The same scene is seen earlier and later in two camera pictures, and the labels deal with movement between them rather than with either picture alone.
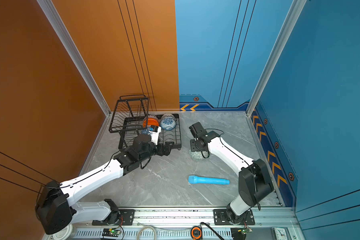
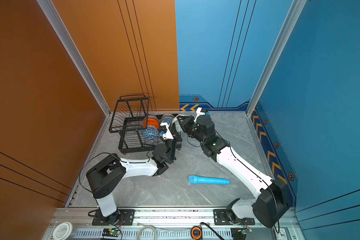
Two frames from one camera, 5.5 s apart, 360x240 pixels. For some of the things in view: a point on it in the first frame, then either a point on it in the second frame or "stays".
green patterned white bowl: (198, 156) -> (176, 120)
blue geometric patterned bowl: (146, 131) stays
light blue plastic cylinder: (194, 179) stays
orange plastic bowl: (150, 120) stays
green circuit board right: (245, 230) stays
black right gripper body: (194, 146) -> (190, 126)
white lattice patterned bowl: (167, 115) stays
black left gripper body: (160, 152) -> (176, 139)
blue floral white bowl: (168, 122) stays
